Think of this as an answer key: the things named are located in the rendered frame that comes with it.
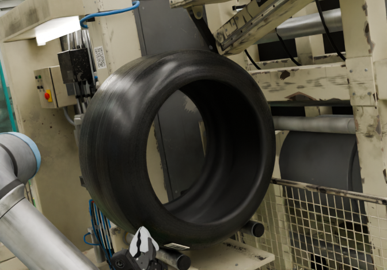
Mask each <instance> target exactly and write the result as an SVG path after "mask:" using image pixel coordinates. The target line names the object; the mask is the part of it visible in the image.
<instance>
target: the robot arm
mask: <svg viewBox="0 0 387 270"><path fill-rule="evenodd" d="M40 163H41V156H40V152H39V150H38V148H37V146H36V144H35V143H34V142H33V140H31V139H30V138H29V137H27V136H26V135H24V134H21V133H18V132H4V133H0V243H1V242H2V243H3V244H4V245H5V246H6V247H7V248H8V249H9V250H10V251H11V252H12V253H13V254H14V255H15V256H16V257H17V258H18V259H19V260H20V261H21V262H22V263H23V264H24V265H25V266H26V267H27V268H28V269H29V270H99V269H98V268H97V267H96V266H95V265H94V264H93V263H92V262H91V261H90V260H89V259H88V258H87V257H86V256H85V255H84V254H83V253H82V252H81V251H80V250H79V249H78V248H77V247H76V246H75V245H74V244H73V243H72V242H71V241H69V240H68V239H67V238H66V237H65V236H64V235H63V234H62V233H61V232H60V231H59V230H58V229H57V228H56V227H55V226H54V225H53V224H52V223H51V222H50V221H49V220H48V219H47V218H46V217H45V216H44V215H43V214H42V213H41V212H40V211H39V210H38V209H37V208H36V207H35V206H34V205H32V204H31V203H30V202H29V201H28V200H27V199H26V198H25V196H24V189H25V186H26V184H27V182H28V180H30V179H32V178H33V177H34V176H35V175H36V173H37V172H38V170H39V168H40ZM158 249H159V247H158V244H157V243H156V242H155V240H153V239H152V237H151V236H150V233H149V231H148V230H147V229H146V228H145V227H144V226H142V227H140V228H139V230H138V231H137V233H136V235H135V236H134V238H133V239H132V241H131V245H130V246H129V247H128V249H123V250H121V251H118V252H116V253H114V254H113V256H112V257H111V259H110V262H111V264H112V265H113V267H114V268H115V269H116V270H164V269H166V270H168V266H167V265H166V264H164V263H163V262H162V261H161V260H159V259H156V260H155V257H156V254H157V253H156V251H158Z"/></svg>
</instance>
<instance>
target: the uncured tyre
mask: <svg viewBox="0 0 387 270"><path fill-rule="evenodd" d="M176 90H180V91H181V92H183V93H184V94H185V95H187V96H188V97H189V98H190V99H191V100H192V102H193V103H194V104H195V105H196V107H197V109H198V110H199V112H200V114H201V116H202V119H203V122H204V126H205V129H206V138H207V146H206V155H205V158H204V162H203V166H202V168H201V170H200V173H199V175H198V176H197V178H196V180H195V181H194V182H193V184H192V185H191V186H190V187H189V188H188V189H187V190H186V191H185V192H184V193H183V194H182V195H181V196H179V197H178V198H176V199H174V200H172V201H170V202H168V203H165V204H162V203H161V202H160V200H159V198H158V197H157V195H156V194H155V191H154V189H153V187H152V185H151V182H150V179H149V174H148V171H147V162H146V149H147V140H148V137H149V132H150V129H151V125H152V123H153V120H154V118H155V116H156V114H157V112H158V111H159V109H160V108H161V106H162V105H163V103H164V102H165V101H166V100H167V99H168V98H169V97H170V96H171V95H172V94H173V93H174V92H175V91H176ZM78 156H79V165H80V169H81V173H82V177H83V180H84V183H85V185H86V188H87V190H88V192H89V194H90V196H91V198H92V200H93V201H94V203H95V205H96V206H97V207H98V209H99V210H100V211H101V212H102V213H103V214H104V215H105V216H106V217H107V218H108V219H109V220H110V221H111V222H112V223H113V224H115V225H116V226H118V227H119V228H121V229H123V230H125V231H127V232H129V233H131V234H133V235H136V233H137V231H138V230H139V228H140V227H142V226H144V227H145V228H146V229H147V230H148V231H149V233H150V236H151V237H152V239H153V240H155V242H156V243H157V244H158V246H159V247H161V248H165V249H170V250H178V249H173V248H169V247H166V246H164V245H167V244H171V243H174V244H178V245H183V246H186V247H189V248H188V249H184V250H199V249H204V248H209V247H211V246H214V245H217V244H219V243H221V242H223V241H225V240H227V239H228V238H230V237H231V236H233V235H234V234H235V233H236V232H238V231H239V230H240V229H241V228H243V227H244V226H245V225H246V223H247V222H248V221H249V220H250V219H251V217H253V215H254V214H255V212H256V211H257V209H258V208H259V206H260V204H261V202H262V201H263V199H264V197H265V194H266V192H267V190H268V187H269V185H270V182H271V178H272V174H273V171H274V165H275V157H276V136H275V127H274V121H273V118H272V114H271V110H270V107H269V105H268V102H267V100H266V98H265V96H264V94H263V92H262V90H261V88H260V87H259V85H258V84H257V83H256V81H255V80H254V79H253V78H252V76H251V75H250V74H249V73H248V72H247V71H246V70H245V69H244V68H242V67H241V66H240V65H239V64H237V63H236V62H234V61H233V60H231V59H229V58H227V57H225V56H223V55H220V54H216V53H214V52H211V51H207V50H201V49H194V48H187V49H180V50H174V51H168V52H162V53H158V54H152V55H146V56H143V57H140V58H137V59H134V60H132V61H130V62H128V63H126V64H125V65H123V66H122V67H120V68H119V69H117V70H116V71H115V72H114V73H112V74H111V75H110V76H109V77H108V78H107V79H106V80H105V81H104V83H103V84H102V85H101V86H100V87H99V88H98V90H97V91H96V92H95V94H94V96H93V97H92V99H91V101H90V103H89V105H88V107H87V109H86V112H85V114H84V118H83V120H82V124H81V129H80V132H79V142H78Z"/></svg>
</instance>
